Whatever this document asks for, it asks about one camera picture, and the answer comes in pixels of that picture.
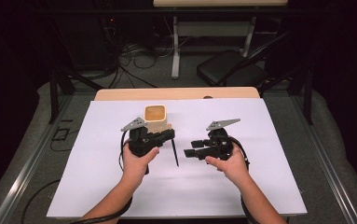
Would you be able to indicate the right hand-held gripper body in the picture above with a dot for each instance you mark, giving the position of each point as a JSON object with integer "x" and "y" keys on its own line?
{"x": 219, "y": 143}

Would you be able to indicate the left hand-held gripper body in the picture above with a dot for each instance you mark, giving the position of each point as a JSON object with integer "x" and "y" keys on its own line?
{"x": 140, "y": 141}

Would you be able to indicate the beige square cup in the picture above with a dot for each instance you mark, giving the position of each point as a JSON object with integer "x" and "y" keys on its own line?
{"x": 157, "y": 124}

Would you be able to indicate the person's left hand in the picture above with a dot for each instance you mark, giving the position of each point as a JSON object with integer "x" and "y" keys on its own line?
{"x": 135, "y": 168}

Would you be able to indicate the person's right hand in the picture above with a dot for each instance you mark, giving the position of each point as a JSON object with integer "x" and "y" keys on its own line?
{"x": 233, "y": 168}

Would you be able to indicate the white table sheet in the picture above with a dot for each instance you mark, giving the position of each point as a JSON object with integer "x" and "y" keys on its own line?
{"x": 182, "y": 193}

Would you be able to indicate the black folding chair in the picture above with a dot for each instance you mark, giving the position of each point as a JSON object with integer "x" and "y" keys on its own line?
{"x": 229, "y": 67}

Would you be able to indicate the white-legged desk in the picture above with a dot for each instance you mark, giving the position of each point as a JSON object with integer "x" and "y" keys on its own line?
{"x": 175, "y": 46}

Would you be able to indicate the black metal stand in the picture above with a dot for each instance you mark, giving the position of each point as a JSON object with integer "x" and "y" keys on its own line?
{"x": 53, "y": 96}
{"x": 307, "y": 99}

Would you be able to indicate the black rectangular floor frame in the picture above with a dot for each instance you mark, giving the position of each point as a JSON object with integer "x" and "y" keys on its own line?
{"x": 55, "y": 134}

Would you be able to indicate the aluminium floor rail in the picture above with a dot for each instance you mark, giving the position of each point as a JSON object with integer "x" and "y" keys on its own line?
{"x": 27, "y": 174}
{"x": 325, "y": 168}

